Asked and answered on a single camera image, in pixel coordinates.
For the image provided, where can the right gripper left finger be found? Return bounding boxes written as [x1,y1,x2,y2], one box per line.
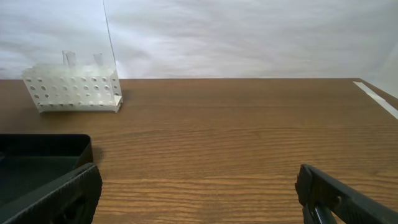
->
[0,162,103,224]

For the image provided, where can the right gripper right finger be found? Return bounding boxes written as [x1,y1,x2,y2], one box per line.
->
[294,164,398,224]

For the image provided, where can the black tray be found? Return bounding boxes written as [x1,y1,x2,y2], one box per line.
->
[0,134,94,208]

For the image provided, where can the white test tube rack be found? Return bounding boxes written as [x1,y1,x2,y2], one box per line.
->
[21,63,124,113]

